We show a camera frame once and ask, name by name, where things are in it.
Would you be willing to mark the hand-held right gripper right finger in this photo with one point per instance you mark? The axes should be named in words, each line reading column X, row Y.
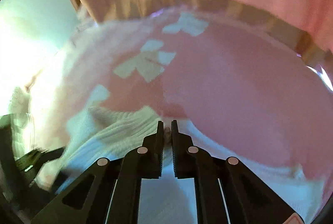
column 173, row 140

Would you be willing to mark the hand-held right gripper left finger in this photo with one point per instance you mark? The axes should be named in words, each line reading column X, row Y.
column 161, row 140

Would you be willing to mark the white red black knit sweater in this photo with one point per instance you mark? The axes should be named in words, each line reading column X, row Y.
column 119, row 133

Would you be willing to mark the white polka dot lamp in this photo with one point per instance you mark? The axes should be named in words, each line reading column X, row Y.
column 19, row 104

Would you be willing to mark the pink bed sheet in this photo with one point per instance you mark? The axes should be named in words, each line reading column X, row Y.
column 221, row 78

